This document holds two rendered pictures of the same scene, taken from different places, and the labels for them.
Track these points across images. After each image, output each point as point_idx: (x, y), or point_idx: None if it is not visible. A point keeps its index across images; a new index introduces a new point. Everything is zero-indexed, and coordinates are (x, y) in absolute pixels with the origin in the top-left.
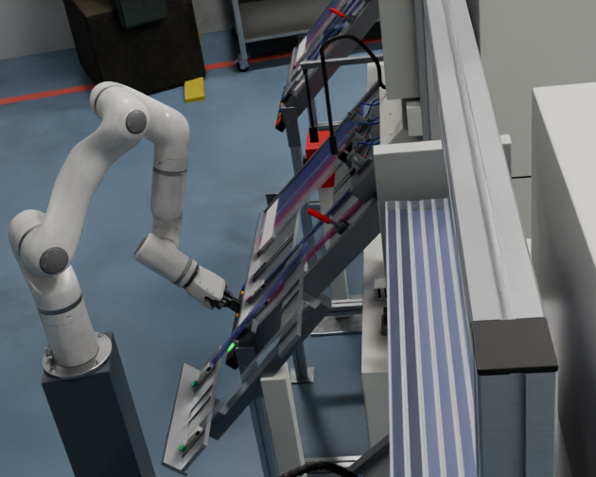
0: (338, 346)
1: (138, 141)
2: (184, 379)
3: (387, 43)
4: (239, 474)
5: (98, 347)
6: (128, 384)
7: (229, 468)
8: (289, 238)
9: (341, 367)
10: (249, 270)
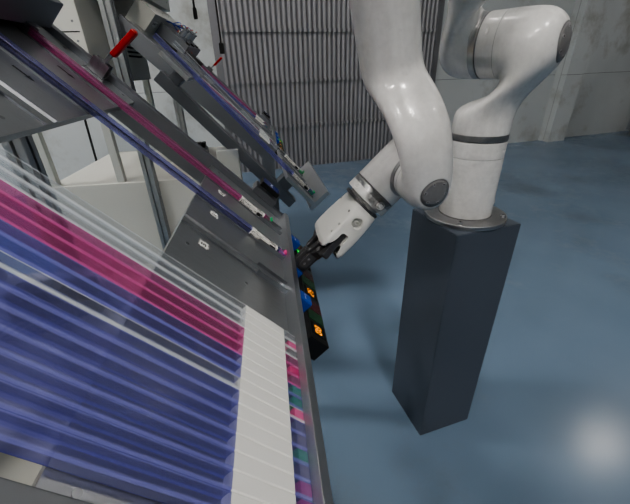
0: None
1: None
2: (320, 187)
3: None
4: (355, 482)
5: (444, 215)
6: (442, 305)
7: (371, 491)
8: (193, 228)
9: None
10: (295, 289)
